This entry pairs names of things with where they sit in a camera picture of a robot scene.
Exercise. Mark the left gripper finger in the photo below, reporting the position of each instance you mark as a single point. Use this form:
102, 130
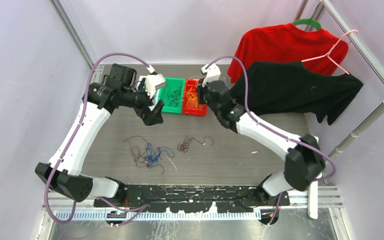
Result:
152, 117
158, 107

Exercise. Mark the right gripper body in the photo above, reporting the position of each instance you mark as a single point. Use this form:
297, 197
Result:
203, 97

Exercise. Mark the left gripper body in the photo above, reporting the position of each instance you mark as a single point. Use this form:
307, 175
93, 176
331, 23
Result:
141, 102

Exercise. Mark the green plastic bin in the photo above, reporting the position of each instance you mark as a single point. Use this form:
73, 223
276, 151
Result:
172, 95

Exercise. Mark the white plastic bin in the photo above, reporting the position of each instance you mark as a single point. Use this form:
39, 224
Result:
157, 96

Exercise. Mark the red plastic bin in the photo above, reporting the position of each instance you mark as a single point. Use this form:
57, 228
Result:
190, 102

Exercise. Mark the brown cable clump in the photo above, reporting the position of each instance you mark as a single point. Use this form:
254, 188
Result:
185, 145

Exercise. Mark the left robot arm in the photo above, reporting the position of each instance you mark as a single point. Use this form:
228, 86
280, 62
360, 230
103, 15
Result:
116, 88

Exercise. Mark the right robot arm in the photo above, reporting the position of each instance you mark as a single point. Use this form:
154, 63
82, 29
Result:
302, 161

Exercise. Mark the black t-shirt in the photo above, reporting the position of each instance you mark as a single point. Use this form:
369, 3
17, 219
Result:
274, 88

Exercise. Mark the red t-shirt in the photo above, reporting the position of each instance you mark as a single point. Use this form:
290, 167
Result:
287, 43

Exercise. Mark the pink hanger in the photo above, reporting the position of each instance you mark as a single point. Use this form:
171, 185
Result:
328, 54

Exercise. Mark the green hanger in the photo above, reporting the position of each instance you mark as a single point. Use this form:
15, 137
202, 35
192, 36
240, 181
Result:
309, 22

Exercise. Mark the metal clothes rack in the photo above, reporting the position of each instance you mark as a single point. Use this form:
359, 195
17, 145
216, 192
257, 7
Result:
356, 140

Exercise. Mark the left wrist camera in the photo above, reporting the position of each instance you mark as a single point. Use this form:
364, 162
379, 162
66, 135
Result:
150, 84

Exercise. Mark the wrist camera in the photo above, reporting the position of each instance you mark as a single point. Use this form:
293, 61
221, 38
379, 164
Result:
150, 84
211, 73

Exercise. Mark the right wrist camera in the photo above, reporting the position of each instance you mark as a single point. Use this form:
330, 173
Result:
211, 73

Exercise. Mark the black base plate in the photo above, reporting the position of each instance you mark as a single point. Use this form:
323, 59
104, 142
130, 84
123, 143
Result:
191, 198

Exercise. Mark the aluminium corner post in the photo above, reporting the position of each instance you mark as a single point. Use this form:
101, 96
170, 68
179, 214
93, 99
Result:
75, 29

